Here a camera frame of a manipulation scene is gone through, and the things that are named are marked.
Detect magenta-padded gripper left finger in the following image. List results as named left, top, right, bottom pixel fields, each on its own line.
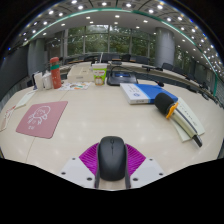
left=59, top=142, right=101, bottom=190

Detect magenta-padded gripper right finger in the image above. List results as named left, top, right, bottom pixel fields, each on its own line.
left=124, top=142, right=167, bottom=190

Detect black computer mouse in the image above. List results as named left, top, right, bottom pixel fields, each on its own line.
left=96, top=135, right=129, bottom=182

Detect pink printed mouse pad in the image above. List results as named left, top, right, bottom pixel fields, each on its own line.
left=15, top=100, right=69, bottom=140

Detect blue and white book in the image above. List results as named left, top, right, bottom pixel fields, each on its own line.
left=119, top=82, right=179, bottom=106

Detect colourful sticker sheet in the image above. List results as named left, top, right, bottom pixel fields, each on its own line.
left=58, top=81, right=92, bottom=92

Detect white lidded mug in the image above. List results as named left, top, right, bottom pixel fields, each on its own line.
left=42, top=71, right=54, bottom=90

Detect black desk microphone console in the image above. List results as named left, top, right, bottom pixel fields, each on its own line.
left=106, top=65, right=139, bottom=87

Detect beige curved conference table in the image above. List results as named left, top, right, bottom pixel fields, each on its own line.
left=63, top=59, right=221, bottom=108

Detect red bottle with green band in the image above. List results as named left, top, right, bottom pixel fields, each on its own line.
left=49, top=56, right=63, bottom=90

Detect printed paper cup with straw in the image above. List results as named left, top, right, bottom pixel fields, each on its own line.
left=91, top=63, right=109, bottom=86

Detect group of black chairs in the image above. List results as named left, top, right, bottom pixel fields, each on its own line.
left=66, top=53, right=221, bottom=101

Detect ceiling lights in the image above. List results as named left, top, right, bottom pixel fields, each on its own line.
left=9, top=0, right=221, bottom=61

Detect black microphone with orange ring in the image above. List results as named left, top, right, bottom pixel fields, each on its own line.
left=153, top=92, right=204, bottom=148

